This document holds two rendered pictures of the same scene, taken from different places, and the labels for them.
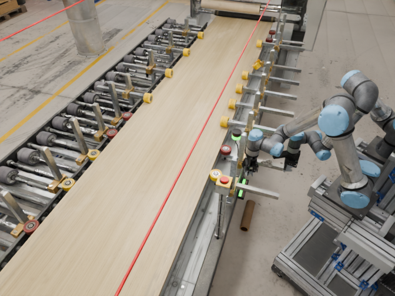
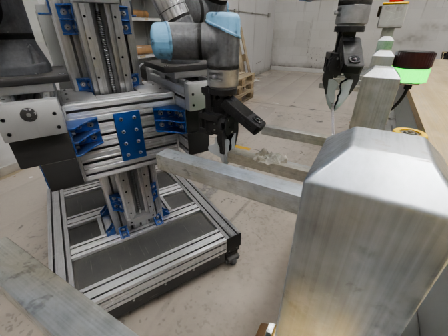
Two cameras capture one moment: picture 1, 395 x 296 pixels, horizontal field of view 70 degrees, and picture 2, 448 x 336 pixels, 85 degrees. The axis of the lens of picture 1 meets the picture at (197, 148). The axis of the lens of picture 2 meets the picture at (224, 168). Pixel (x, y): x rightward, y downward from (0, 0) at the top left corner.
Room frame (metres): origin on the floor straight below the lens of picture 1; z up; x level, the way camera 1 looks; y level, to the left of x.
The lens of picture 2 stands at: (1.92, -0.49, 1.15)
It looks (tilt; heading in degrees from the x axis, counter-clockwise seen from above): 29 degrees down; 191
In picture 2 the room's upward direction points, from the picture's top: straight up
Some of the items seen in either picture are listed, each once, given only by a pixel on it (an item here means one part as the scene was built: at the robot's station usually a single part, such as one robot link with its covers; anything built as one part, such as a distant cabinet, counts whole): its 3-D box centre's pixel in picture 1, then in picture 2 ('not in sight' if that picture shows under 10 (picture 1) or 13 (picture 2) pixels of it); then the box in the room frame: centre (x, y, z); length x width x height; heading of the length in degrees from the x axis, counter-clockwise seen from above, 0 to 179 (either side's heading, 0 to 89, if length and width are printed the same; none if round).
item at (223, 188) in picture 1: (223, 185); (391, 17); (0.90, -0.13, 1.18); 0.07 x 0.07 x 0.08; 71
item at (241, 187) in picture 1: (244, 188); (327, 141); (1.15, -0.31, 0.84); 0.43 x 0.03 x 0.04; 71
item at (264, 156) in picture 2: (267, 161); (270, 155); (1.36, -0.48, 0.87); 0.09 x 0.07 x 0.02; 71
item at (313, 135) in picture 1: (312, 138); (179, 41); (1.32, -0.71, 1.12); 0.11 x 0.11 x 0.08; 11
